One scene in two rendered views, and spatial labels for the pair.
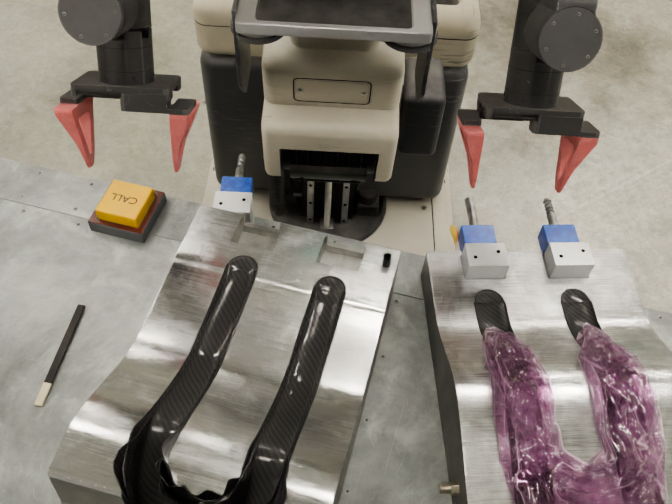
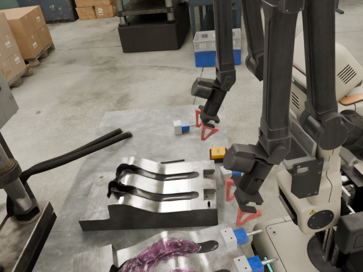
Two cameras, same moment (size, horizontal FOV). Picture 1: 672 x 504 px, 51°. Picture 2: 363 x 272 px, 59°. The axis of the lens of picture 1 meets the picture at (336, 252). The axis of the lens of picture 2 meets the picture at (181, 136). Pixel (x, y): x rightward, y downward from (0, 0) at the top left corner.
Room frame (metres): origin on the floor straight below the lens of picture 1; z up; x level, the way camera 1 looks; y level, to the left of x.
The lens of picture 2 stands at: (0.38, -0.83, 1.72)
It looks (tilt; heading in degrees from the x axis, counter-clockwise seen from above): 34 degrees down; 86
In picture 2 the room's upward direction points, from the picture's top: 8 degrees counter-clockwise
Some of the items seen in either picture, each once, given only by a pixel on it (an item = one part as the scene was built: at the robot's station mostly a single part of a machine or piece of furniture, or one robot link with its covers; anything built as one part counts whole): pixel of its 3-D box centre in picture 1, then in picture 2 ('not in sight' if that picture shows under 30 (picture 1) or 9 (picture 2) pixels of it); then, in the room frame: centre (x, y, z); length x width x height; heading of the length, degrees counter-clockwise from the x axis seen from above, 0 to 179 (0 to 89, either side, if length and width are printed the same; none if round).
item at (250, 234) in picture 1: (258, 241); (209, 177); (0.54, 0.10, 0.87); 0.05 x 0.05 x 0.04; 78
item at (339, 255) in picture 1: (341, 261); (209, 197); (0.52, -0.01, 0.87); 0.05 x 0.05 x 0.04; 78
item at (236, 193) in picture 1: (237, 188); (237, 172); (0.66, 0.14, 0.83); 0.13 x 0.05 x 0.05; 2
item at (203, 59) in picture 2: not in sight; (218, 53); (1.35, 3.30, 0.11); 0.61 x 0.41 x 0.22; 162
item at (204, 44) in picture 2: not in sight; (217, 40); (1.35, 3.30, 0.28); 0.61 x 0.41 x 0.15; 162
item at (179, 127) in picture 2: not in sight; (187, 126); (0.52, 0.56, 0.83); 0.13 x 0.05 x 0.05; 177
